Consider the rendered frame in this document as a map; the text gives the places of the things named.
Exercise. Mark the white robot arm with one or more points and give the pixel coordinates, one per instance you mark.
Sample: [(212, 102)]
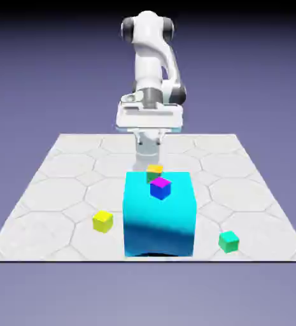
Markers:
[(147, 51)]

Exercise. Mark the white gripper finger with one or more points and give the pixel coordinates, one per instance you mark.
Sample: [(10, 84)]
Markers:
[(139, 138), (159, 138)]

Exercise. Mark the small purple cube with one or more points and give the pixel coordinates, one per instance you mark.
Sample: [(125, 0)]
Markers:
[(160, 189)]

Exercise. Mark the large cyan box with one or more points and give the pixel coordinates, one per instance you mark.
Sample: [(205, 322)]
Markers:
[(160, 224)]

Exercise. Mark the small yellow cube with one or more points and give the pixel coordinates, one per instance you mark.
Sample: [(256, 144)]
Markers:
[(102, 222)]

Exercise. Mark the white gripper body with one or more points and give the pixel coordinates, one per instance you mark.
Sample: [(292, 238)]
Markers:
[(149, 119)]

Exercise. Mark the small orange cube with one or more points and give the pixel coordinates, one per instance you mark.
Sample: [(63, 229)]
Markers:
[(154, 168)]

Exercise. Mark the small green cube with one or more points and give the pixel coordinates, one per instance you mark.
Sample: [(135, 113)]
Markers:
[(228, 242)]

